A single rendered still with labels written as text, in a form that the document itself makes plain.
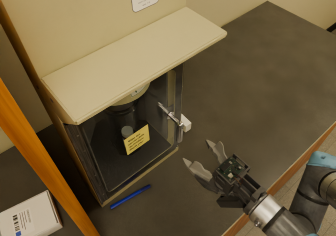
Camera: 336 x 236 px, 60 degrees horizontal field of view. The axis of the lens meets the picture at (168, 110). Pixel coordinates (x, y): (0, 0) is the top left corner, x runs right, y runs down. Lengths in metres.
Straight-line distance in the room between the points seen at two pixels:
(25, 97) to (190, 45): 0.72
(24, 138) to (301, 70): 1.21
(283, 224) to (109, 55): 0.50
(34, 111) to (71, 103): 0.71
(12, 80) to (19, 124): 0.63
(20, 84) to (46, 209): 0.41
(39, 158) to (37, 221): 0.50
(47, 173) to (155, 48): 0.28
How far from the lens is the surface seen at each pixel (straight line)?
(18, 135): 0.44
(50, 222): 0.96
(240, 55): 1.42
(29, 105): 1.14
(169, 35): 0.55
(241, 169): 0.72
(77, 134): 0.62
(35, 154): 0.48
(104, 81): 0.47
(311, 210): 0.79
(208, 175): 0.75
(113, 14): 0.52
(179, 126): 0.78
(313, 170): 0.77
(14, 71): 1.03
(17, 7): 0.44
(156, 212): 0.95
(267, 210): 0.71
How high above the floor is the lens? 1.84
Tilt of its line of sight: 51 degrees down
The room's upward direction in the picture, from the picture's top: straight up
